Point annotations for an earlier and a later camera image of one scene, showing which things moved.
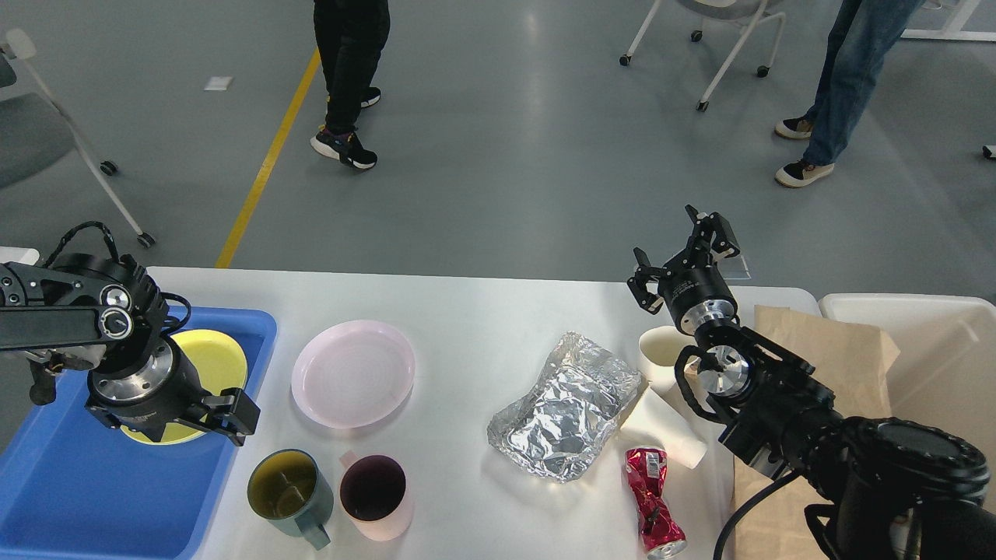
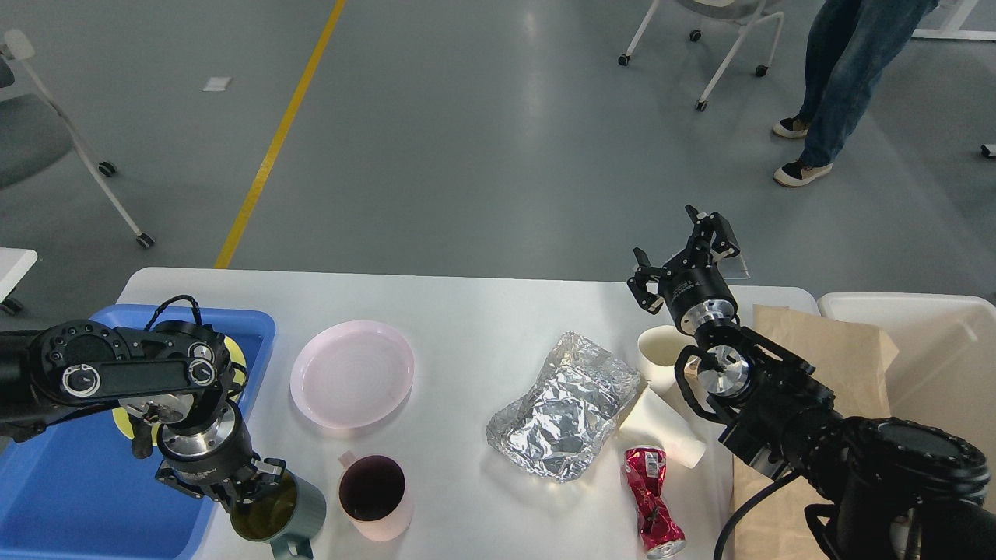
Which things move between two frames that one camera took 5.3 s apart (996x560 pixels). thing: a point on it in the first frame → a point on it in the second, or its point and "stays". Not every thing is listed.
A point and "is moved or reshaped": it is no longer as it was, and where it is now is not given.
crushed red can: [662, 535] stays
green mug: [289, 491] is moved or reshaped
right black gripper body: [695, 289] stays
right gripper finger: [724, 242] stays
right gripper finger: [647, 273] stays
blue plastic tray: [75, 488] stays
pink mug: [375, 494] stays
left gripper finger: [233, 412] → [269, 470]
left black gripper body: [150, 391] → [209, 454]
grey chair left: [36, 132] stays
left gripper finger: [153, 429] → [239, 502]
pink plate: [352, 373] stays
